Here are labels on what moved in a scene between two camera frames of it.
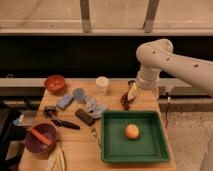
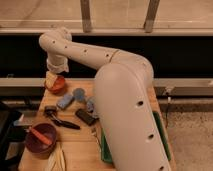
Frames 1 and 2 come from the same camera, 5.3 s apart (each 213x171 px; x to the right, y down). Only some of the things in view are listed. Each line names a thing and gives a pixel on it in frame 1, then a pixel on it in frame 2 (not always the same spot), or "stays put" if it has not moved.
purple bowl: (35, 145) stays put
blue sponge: (64, 101) stays put
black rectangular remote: (84, 117) stays put
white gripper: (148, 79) → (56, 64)
